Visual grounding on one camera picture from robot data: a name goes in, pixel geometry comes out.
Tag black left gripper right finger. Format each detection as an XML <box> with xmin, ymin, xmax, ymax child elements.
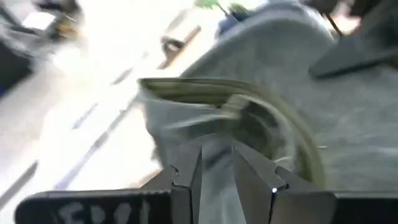
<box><xmin>231</xmin><ymin>140</ymin><xmax>318</xmax><ymax>224</ymax></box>

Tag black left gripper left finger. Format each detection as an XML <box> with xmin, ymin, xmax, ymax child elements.
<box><xmin>141</xmin><ymin>143</ymin><xmax>203</xmax><ymax>224</ymax></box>

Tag olive green cap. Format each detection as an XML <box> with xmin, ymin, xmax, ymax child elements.
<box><xmin>137</xmin><ymin>4</ymin><xmax>398</xmax><ymax>224</ymax></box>

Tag small green plant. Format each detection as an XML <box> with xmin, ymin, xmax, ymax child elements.
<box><xmin>194</xmin><ymin>0</ymin><xmax>222</xmax><ymax>9</ymax></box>

